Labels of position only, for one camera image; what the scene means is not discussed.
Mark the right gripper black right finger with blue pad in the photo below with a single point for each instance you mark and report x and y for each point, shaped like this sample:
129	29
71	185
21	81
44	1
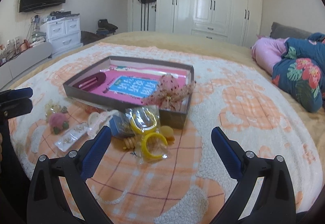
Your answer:
275	202

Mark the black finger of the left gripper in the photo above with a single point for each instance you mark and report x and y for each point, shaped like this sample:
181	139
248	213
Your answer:
16	102

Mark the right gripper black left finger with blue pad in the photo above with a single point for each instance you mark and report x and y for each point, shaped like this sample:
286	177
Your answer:
47	202

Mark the clear amber hair claw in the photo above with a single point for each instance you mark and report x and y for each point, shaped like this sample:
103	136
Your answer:
54	107

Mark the pink felt flower clip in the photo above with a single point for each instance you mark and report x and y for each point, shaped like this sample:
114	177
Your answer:
58	122

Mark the earrings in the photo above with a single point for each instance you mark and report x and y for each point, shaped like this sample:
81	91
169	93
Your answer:
71	137

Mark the maroon oval hair clip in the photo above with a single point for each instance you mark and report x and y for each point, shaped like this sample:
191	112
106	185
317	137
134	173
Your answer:
91	82

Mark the blue small box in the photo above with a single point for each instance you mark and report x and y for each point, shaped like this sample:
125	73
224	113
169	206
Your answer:
120	126

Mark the polka dot mesh bow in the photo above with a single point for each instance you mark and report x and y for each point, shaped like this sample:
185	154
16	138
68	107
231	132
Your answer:
169	95

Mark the white cloud hair clip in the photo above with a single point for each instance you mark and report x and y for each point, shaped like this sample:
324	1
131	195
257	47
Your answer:
97	120

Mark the grey bench seat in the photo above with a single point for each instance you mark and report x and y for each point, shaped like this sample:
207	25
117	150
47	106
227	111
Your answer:
24	61

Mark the white drawer cabinet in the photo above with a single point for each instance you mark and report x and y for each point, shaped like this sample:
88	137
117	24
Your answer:
63	34

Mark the orange white plaid blanket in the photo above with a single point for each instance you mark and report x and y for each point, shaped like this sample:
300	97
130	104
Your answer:
164	192

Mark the black set-top box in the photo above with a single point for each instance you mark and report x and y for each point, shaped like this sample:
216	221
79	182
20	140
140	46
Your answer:
60	14

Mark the dark clothes pile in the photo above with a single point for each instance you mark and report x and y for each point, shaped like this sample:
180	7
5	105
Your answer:
104	29

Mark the brown shallow cardboard box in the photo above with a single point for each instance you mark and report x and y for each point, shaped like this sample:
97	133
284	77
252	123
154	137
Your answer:
108	103

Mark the blue floral quilt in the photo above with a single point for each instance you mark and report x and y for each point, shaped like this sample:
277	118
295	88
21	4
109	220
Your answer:
300	72

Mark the pink folded quilt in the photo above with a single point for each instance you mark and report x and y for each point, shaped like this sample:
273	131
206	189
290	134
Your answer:
267	52

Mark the yellow bed sheet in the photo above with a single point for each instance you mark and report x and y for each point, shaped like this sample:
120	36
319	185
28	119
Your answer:
228	46

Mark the grey headboard cushion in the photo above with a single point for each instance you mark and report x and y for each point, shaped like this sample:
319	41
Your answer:
279	31

